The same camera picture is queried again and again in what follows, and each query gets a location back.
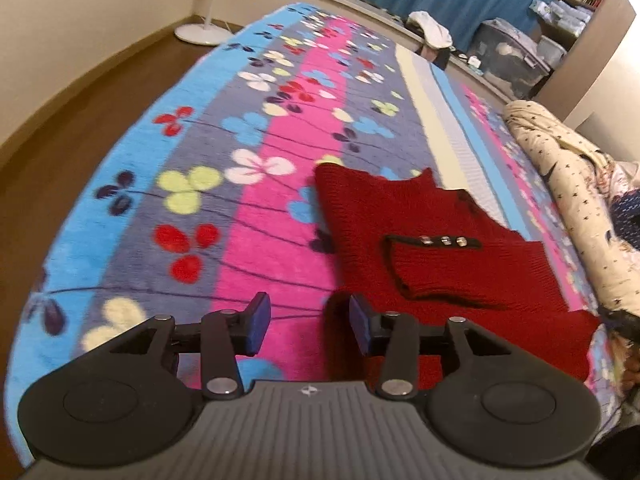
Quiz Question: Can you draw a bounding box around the dark red knit sweater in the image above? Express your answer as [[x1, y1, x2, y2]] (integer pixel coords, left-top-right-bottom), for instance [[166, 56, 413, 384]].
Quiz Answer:
[[314, 164, 600, 382]]

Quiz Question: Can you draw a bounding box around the colourful floral fleece blanket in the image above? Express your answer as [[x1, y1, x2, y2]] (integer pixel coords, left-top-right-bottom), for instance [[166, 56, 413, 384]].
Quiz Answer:
[[4, 3, 597, 464]]

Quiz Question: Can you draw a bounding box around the cream star-print duvet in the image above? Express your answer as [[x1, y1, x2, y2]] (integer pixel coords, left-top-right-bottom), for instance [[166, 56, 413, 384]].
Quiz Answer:
[[502, 100, 639, 315]]

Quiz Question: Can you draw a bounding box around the navy dotted fabric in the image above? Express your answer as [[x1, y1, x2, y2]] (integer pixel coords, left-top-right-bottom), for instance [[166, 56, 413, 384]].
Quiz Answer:
[[610, 190, 640, 250]]

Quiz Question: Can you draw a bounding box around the clear plastic storage box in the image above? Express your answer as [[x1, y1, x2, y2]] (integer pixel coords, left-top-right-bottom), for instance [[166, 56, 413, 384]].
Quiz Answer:
[[466, 18, 552, 99]]

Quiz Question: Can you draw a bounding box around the white standing fan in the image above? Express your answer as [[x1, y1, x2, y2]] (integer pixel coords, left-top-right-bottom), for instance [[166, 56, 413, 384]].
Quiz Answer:
[[174, 0, 233, 47]]

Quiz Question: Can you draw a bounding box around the white crumpled cloth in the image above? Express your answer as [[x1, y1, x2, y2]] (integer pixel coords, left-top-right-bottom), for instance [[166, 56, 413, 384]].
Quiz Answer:
[[407, 11, 454, 50]]

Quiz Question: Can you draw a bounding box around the wooden shelf unit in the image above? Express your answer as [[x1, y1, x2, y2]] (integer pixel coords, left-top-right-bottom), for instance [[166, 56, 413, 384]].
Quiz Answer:
[[536, 0, 638, 120]]

